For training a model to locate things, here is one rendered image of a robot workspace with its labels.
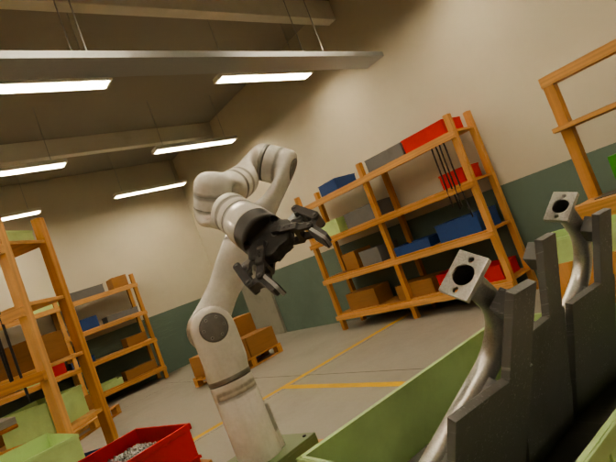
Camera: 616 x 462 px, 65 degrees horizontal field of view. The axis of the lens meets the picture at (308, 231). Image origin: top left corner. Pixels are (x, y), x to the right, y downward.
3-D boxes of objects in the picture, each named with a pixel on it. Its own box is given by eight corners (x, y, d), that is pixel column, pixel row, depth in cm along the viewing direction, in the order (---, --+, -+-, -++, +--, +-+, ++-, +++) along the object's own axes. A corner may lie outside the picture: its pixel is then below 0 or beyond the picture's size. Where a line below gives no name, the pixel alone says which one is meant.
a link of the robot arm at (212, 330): (226, 297, 100) (258, 375, 98) (218, 302, 108) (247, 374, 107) (183, 314, 96) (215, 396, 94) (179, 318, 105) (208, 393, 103)
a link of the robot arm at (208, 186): (185, 173, 85) (219, 158, 98) (186, 220, 89) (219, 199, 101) (221, 179, 84) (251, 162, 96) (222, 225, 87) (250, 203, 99)
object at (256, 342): (253, 357, 820) (237, 315, 824) (283, 350, 766) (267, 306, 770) (195, 388, 731) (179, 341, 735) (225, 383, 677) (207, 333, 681)
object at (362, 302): (520, 302, 514) (445, 113, 526) (340, 331, 745) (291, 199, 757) (541, 287, 549) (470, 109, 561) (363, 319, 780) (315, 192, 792)
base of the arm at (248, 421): (261, 447, 106) (232, 374, 107) (290, 444, 100) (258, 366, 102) (231, 471, 99) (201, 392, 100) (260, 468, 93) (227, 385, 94)
